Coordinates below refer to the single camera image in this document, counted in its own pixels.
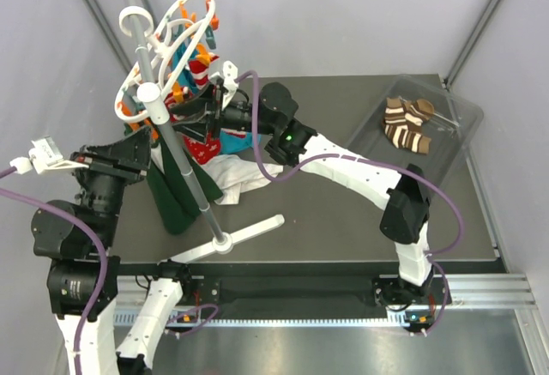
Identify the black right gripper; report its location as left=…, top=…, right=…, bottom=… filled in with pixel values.
left=166, top=83, right=277, bottom=147

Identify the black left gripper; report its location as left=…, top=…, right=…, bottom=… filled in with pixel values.
left=69, top=122, right=154, bottom=245

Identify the teal blue cloth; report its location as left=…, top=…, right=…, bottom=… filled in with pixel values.
left=171, top=52, right=252, bottom=154

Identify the red white striped sock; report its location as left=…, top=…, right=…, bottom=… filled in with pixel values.
left=188, top=54, right=219, bottom=89

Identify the white round clip hanger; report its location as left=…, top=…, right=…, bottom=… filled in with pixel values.
left=114, top=0, right=216, bottom=124

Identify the orange clothes peg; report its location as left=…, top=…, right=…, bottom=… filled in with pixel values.
left=196, top=44, right=214, bottom=66

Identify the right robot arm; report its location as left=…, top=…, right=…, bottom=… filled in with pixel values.
left=171, top=82, right=433, bottom=303

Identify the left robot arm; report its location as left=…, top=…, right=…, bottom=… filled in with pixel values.
left=29, top=127, right=195, bottom=374

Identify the white cloth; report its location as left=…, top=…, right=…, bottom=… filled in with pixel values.
left=152, top=142, right=284, bottom=207

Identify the dark green cloth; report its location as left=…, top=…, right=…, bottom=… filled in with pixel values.
left=146, top=130, right=202, bottom=235

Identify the teal green clothes peg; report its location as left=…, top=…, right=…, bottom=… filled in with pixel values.
left=205, top=27, right=217, bottom=50

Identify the orange peg on teal cloth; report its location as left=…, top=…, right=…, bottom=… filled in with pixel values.
left=208, top=6, right=220, bottom=31

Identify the near grey stand pole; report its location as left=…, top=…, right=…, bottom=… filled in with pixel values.
left=129, top=6, right=223, bottom=242

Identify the near white stand foot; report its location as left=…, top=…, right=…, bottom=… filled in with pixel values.
left=169, top=214, right=285, bottom=263

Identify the brown striped sock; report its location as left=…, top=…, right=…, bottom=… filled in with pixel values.
left=382, top=97, right=435, bottom=154

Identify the clear plastic bin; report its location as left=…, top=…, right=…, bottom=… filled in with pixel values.
left=345, top=75, right=484, bottom=187

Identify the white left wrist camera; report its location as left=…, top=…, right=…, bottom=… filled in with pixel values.
left=9, top=136, right=89, bottom=175

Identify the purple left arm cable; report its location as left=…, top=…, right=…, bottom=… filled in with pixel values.
left=0, top=167, right=219, bottom=375

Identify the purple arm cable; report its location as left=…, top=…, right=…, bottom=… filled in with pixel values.
left=0, top=167, right=219, bottom=375
left=235, top=70, right=467, bottom=336

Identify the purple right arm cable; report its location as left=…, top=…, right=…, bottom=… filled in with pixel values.
left=235, top=70, right=467, bottom=336

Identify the aluminium frame rail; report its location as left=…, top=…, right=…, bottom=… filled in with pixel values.
left=115, top=274, right=536, bottom=332

